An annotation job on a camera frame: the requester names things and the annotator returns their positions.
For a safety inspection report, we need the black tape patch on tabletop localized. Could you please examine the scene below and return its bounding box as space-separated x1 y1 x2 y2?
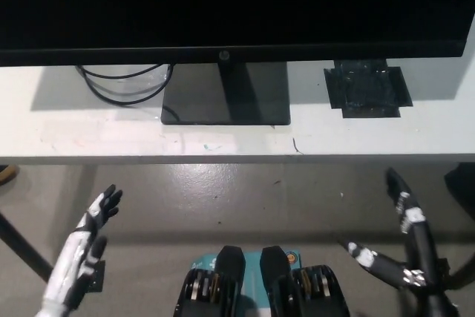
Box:
323 59 413 120

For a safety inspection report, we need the brown round object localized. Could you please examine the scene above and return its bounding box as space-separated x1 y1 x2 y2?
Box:
0 163 19 186

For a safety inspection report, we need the black long looped cable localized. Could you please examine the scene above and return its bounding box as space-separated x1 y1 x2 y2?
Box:
76 64 175 106

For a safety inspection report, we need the black short looped cable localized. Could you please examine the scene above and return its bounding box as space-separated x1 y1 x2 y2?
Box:
83 65 175 82

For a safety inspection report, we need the black metal table leg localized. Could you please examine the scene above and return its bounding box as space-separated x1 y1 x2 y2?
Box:
445 252 475 292
0 208 53 283

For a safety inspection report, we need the black HP computer monitor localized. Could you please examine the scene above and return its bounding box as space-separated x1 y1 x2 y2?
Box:
0 0 475 127

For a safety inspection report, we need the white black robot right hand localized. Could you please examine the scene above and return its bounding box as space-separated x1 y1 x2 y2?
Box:
337 167 442 292

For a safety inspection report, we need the black rounded object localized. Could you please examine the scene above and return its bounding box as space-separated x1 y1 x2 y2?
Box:
444 163 475 221

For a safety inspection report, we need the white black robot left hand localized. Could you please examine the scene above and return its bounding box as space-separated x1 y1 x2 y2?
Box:
40 184 124 317

